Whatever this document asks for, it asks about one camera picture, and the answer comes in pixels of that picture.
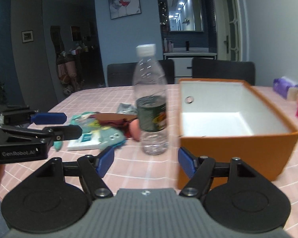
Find grey foil packet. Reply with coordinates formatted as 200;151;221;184
117;103;138;114

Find clear plastic water bottle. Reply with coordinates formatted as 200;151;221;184
132;44;170;155

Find dark red cloth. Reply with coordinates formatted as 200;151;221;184
89;113;139;139

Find teal plush toy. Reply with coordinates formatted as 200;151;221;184
52;111;126;152

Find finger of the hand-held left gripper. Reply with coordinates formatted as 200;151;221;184
0;106;67;127
0;125;83;145

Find hanging bags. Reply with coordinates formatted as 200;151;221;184
56;51;85;95

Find pink makeup sponge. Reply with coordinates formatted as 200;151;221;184
129;120;142;142

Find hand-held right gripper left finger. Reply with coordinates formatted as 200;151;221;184
37;146;115;199

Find white tissue packet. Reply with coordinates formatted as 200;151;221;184
67;131;102;152

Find wall mirror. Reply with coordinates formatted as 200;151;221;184
166;0;204;33

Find white glazed door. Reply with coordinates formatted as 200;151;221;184
210;0;249;61

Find orange cardboard box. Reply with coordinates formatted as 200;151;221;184
177;78;298;190

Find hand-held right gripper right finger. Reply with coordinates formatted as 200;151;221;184
177;147;257;199

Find purple tissue pack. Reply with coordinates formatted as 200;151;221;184
273;76;298;100

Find white vanity cabinet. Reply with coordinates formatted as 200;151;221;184
163;52;218;77

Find dark dining chair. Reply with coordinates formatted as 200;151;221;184
192;58;256;86
107;59;175;88

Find small framed picture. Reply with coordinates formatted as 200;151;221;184
21;30;34;43

